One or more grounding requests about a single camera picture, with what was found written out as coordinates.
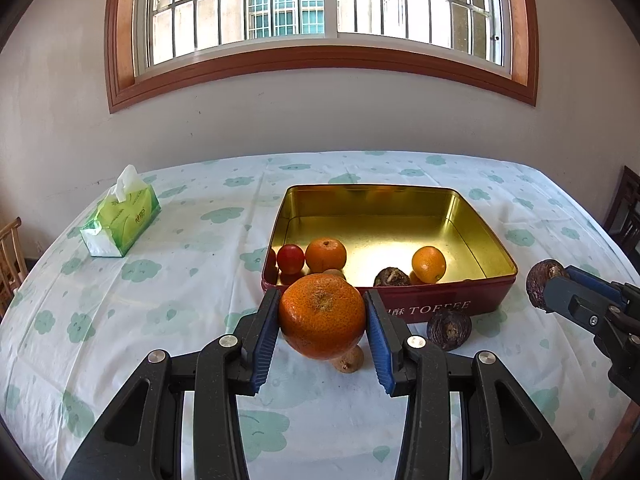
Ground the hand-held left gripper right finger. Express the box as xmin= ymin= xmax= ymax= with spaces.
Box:
xmin=362 ymin=288 xmax=583 ymax=480

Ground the green tissue box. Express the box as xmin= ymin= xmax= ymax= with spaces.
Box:
xmin=80 ymin=164 xmax=162 ymax=258

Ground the small orange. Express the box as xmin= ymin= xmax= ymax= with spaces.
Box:
xmin=411 ymin=245 xmax=447 ymax=284

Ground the wooden framed barred window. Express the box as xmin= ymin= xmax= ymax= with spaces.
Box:
xmin=105 ymin=0 xmax=540 ymax=114

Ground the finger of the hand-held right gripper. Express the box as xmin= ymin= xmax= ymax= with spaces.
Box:
xmin=565 ymin=266 xmax=626 ymax=301
xmin=542 ymin=277 xmax=640 ymax=396

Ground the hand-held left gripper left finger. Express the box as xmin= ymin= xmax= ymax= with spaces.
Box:
xmin=62 ymin=288 xmax=282 ymax=480

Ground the light wooden chair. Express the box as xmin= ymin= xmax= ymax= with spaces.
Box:
xmin=0 ymin=217 xmax=28 ymax=318

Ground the medium orange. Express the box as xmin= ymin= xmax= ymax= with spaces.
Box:
xmin=305 ymin=238 xmax=347 ymax=274

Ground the red and gold tin box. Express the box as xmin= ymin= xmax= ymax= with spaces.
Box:
xmin=261 ymin=184 xmax=519 ymax=325

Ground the large orange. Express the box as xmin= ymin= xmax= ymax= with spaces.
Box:
xmin=278 ymin=273 xmax=368 ymax=360

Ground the dark wooden chair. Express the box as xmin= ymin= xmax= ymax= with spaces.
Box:
xmin=602 ymin=165 xmax=640 ymax=256

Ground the dark water chestnut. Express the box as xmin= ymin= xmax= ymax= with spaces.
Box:
xmin=426 ymin=308 xmax=473 ymax=352
xmin=373 ymin=267 xmax=412 ymax=287

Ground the dark shiny plum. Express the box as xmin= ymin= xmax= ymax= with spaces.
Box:
xmin=526 ymin=259 xmax=571 ymax=313

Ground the red tomato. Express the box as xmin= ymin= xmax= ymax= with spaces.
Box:
xmin=276 ymin=243 xmax=306 ymax=274

